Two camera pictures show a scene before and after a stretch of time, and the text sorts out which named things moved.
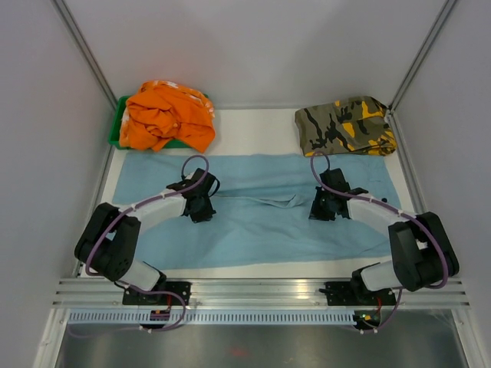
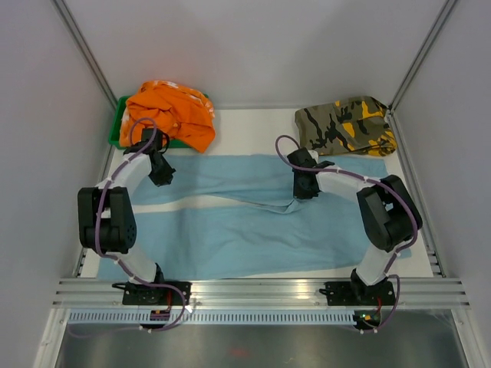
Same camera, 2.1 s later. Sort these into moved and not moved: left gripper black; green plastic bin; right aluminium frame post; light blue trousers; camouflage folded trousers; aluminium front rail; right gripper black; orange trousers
Moved: left gripper black; light blue trousers; right gripper black
Not moved: orange trousers; green plastic bin; camouflage folded trousers; aluminium front rail; right aluminium frame post
